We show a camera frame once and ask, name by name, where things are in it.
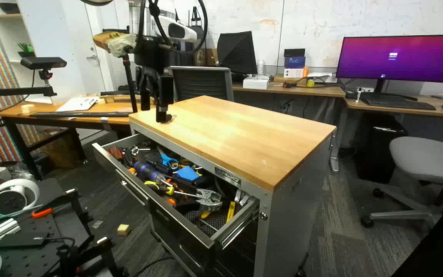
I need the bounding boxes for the black stubby screwdriver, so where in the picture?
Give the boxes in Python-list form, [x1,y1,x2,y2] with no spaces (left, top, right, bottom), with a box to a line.
[155,105,173,124]

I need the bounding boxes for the camera on mount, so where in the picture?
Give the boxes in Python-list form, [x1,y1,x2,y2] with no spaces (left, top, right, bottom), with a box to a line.
[0,57,68,107]

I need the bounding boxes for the flat black box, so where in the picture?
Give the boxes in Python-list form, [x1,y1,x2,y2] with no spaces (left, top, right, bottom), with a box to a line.
[0,232,48,247]

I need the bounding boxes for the blue handled screwdriver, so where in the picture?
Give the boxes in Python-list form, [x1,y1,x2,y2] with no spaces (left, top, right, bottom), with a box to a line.
[133,161,167,184]

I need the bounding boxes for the black computer tower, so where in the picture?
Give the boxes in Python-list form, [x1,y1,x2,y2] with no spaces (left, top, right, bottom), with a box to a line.
[354,115,409,184]

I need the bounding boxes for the white door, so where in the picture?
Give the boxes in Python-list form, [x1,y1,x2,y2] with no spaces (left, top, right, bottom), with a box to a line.
[59,0,115,96]

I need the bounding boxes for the black monitor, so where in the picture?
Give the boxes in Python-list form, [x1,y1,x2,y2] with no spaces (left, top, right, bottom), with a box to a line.
[217,31,258,76]

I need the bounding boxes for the grey office chair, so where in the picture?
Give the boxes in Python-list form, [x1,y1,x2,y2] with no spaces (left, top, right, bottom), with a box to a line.
[361,136,443,229]

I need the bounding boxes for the long black bar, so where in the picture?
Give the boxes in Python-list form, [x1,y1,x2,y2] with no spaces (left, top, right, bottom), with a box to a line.
[29,111,130,118]

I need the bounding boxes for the white hand controller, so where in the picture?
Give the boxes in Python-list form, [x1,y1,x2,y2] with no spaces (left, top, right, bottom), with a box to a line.
[0,179,40,217]

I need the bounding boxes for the orange handled cutter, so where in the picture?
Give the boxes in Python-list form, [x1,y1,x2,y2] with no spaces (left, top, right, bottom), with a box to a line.
[32,207,55,219]

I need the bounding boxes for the black mesh office chair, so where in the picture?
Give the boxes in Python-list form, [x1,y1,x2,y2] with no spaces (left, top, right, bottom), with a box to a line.
[167,66,235,103]

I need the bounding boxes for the white flat box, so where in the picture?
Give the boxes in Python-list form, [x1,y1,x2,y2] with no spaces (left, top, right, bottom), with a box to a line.
[242,75,271,90]

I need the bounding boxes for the wooden table black legs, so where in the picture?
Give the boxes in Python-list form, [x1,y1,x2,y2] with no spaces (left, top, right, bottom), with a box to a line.
[0,95,157,181]

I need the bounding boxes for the wide monitor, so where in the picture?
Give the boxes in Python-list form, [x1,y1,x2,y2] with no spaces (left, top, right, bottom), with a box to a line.
[336,34,443,94]

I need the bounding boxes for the stack of boxes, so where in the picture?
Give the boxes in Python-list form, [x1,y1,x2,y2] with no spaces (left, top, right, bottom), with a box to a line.
[283,48,307,79]

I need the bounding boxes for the long wooden desk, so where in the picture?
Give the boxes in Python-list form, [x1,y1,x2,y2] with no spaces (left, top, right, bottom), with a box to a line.
[232,82,443,173]

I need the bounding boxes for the black orange screwdriver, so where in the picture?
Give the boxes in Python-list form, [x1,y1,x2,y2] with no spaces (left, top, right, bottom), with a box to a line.
[167,178,198,194]

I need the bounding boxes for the blue plastic tool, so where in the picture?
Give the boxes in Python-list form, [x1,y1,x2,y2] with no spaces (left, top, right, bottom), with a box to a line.
[175,166,203,182]

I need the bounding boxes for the yellow utility knife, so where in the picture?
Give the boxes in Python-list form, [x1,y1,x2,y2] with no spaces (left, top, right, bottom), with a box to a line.
[226,200,237,224]

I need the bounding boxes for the green potted plant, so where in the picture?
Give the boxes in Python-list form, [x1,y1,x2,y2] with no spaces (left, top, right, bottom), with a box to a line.
[17,42,36,58]

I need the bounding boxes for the silver locking pliers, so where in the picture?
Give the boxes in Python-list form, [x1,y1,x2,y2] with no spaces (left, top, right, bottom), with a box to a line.
[174,188,223,213]

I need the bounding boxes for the black bowl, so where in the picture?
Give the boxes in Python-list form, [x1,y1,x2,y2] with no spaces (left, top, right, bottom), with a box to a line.
[0,2,21,14]

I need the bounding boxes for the blue scissors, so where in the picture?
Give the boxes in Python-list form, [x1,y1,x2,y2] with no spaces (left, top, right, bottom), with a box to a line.
[157,146,179,170]

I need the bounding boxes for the drawer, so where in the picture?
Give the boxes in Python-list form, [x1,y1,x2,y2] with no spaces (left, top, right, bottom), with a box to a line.
[92,133,261,251]

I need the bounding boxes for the black keyboard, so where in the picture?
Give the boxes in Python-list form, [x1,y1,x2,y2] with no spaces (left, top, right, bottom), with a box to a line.
[361,93,436,111]

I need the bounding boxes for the brown box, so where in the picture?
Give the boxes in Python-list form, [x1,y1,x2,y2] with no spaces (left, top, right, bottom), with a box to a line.
[38,128,87,170]

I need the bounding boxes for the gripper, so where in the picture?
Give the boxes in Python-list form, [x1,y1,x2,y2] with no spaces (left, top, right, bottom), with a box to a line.
[134,37,175,112]

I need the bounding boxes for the white paper sheets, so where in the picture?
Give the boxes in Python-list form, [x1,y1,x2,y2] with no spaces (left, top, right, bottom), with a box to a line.
[56,97,100,112]

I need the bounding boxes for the grey tool cabinet wooden top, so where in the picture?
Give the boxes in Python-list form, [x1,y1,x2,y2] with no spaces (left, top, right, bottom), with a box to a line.
[92,95,338,277]

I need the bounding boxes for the white shelf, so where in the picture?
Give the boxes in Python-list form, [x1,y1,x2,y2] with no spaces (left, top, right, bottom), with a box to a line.
[0,0,77,105]

